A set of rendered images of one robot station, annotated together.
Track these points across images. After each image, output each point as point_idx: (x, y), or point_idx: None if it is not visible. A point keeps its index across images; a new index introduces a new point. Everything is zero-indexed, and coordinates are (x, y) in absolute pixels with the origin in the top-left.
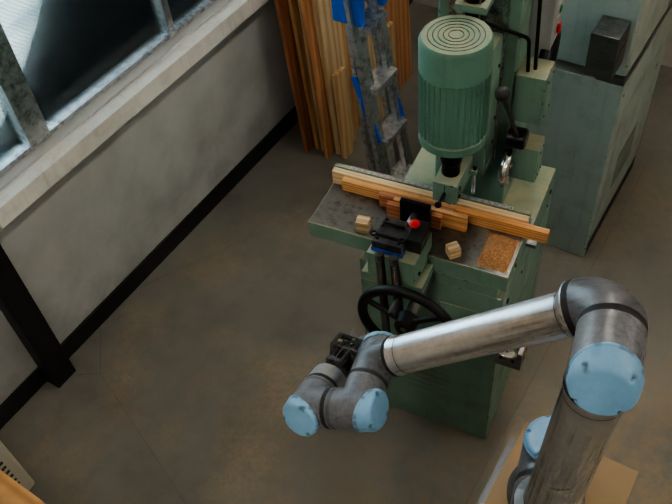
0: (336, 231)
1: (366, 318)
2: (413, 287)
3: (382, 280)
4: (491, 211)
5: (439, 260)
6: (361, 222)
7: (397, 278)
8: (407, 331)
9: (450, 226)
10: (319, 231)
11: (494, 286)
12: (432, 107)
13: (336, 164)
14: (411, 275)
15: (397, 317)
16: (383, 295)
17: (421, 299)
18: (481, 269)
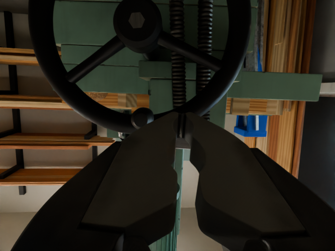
0: (277, 96)
1: (232, 5)
2: (151, 76)
3: (200, 85)
4: (117, 108)
5: (137, 90)
6: (240, 115)
7: (174, 97)
8: (126, 18)
9: (147, 96)
10: (305, 87)
11: (66, 68)
12: (158, 242)
13: (269, 115)
14: (154, 104)
15: (158, 40)
16: (181, 109)
17: (103, 127)
18: (85, 91)
